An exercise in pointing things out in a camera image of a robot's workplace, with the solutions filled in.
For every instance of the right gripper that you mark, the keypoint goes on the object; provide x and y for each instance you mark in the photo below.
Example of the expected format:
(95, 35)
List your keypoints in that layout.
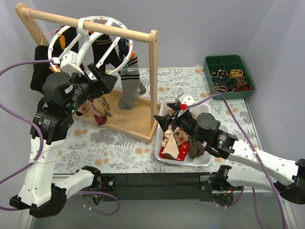
(174, 117)

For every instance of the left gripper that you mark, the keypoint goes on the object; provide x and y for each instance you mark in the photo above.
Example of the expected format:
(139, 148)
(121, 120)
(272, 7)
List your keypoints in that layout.
(96, 79)

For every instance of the beige orange green argyle sock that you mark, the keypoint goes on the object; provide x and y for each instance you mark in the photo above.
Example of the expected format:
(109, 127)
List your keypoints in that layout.
(106, 107)

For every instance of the white round clip hanger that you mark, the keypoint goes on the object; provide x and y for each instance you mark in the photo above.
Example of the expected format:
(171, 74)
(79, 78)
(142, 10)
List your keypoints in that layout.
(82, 43)

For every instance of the maroon beige purple striped sock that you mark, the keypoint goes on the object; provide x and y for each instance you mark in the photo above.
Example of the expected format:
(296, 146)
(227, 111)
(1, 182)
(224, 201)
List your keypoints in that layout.
(86, 107)

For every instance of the orange clothes clip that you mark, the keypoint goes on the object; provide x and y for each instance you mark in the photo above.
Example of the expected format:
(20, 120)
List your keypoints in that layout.
(55, 70)

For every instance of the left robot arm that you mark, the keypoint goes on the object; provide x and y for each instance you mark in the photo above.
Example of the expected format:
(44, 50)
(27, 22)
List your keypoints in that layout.
(64, 94)

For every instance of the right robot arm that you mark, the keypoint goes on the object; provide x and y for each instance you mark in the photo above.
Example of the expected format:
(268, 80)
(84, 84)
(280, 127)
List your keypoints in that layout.
(269, 172)

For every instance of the teal clothes clip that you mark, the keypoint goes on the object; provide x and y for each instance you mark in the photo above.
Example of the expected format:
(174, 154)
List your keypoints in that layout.
(125, 70)

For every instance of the black garment on hanger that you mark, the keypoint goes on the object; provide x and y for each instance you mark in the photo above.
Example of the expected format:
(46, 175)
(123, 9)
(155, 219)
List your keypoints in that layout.
(42, 70)

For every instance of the grey striped sock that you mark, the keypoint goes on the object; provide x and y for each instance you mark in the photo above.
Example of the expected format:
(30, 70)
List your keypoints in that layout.
(132, 88)
(132, 64)

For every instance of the beige sock in basket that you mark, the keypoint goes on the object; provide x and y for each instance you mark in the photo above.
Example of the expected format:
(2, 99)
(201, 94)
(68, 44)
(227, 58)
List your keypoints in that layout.
(170, 148)

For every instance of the white plastic laundry basket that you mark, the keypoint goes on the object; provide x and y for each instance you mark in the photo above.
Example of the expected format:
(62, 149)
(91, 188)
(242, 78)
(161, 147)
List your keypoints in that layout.
(202, 161)

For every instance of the wooden clothes rack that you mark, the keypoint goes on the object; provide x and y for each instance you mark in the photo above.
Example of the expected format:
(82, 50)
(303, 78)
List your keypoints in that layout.
(138, 123)

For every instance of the red sock in basket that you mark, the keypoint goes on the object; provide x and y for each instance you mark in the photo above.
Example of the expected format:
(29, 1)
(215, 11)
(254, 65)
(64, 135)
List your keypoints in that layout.
(183, 152)

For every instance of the black sock brown stripes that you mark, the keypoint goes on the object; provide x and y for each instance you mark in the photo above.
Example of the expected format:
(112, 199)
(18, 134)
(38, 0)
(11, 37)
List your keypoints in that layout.
(99, 47)

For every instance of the navy sock green toe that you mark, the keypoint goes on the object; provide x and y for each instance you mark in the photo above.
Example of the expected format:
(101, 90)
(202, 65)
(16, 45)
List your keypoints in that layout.
(124, 47)

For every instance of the brown sock in basket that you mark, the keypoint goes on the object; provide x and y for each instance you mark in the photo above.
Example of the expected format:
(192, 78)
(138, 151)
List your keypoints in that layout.
(196, 149)

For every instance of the floral table mat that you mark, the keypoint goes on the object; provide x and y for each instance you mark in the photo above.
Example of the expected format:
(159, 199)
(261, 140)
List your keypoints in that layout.
(112, 152)

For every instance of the green compartment tray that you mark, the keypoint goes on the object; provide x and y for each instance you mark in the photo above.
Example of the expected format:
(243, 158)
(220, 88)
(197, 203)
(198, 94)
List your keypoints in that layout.
(228, 75)

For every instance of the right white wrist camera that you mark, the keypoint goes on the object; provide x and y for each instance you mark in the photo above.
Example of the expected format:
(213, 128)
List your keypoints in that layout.
(184, 100)

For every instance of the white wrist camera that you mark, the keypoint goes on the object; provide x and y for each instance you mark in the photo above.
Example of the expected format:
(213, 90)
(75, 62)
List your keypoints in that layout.
(184, 100)
(69, 64)

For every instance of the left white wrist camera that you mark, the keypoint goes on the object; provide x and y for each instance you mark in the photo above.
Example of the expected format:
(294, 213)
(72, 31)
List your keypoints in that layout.
(69, 64)

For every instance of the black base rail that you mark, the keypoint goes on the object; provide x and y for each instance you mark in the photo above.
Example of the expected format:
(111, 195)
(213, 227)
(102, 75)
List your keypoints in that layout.
(156, 186)

